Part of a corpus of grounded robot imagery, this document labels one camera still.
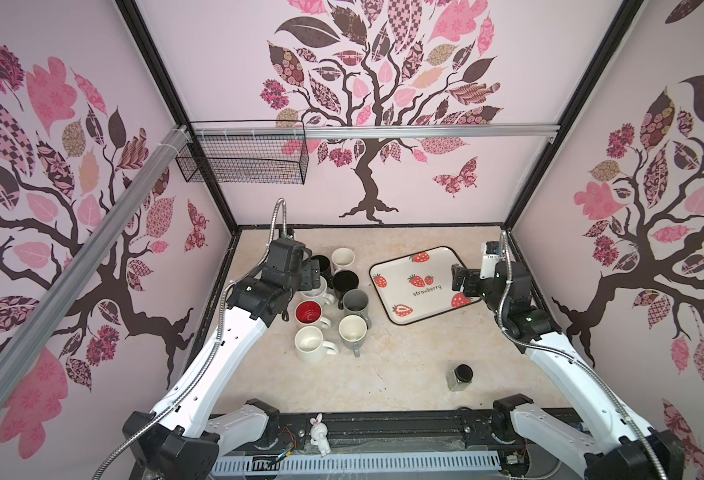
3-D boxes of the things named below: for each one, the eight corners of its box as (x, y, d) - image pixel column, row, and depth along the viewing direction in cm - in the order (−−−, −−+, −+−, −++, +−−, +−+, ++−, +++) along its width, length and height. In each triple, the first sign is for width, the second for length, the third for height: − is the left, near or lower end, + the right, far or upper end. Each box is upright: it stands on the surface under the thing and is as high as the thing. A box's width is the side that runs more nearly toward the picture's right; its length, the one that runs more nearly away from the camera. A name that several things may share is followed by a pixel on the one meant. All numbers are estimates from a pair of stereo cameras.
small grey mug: (333, 351, 88) (331, 339, 81) (346, 323, 94) (345, 310, 87) (358, 361, 86) (357, 349, 79) (369, 332, 92) (370, 319, 85)
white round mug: (296, 363, 86) (292, 354, 80) (300, 336, 91) (296, 326, 85) (337, 363, 86) (336, 354, 80) (339, 336, 91) (337, 326, 85)
